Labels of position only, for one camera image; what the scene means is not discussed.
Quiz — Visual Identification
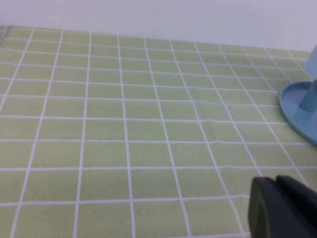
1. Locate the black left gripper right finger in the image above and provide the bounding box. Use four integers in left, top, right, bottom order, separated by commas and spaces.
276, 175, 317, 216

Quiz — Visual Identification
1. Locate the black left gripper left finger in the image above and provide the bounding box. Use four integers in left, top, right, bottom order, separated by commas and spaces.
248, 176, 317, 238

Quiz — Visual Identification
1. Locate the blue cup stand with pegs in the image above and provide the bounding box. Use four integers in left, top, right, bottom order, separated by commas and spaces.
279, 78, 317, 147

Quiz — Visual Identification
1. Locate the light blue plastic cup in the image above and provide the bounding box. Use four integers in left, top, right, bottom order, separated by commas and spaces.
303, 44, 317, 80

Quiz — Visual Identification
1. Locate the green checked tablecloth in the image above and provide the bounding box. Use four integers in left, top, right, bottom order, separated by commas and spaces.
0, 24, 317, 238

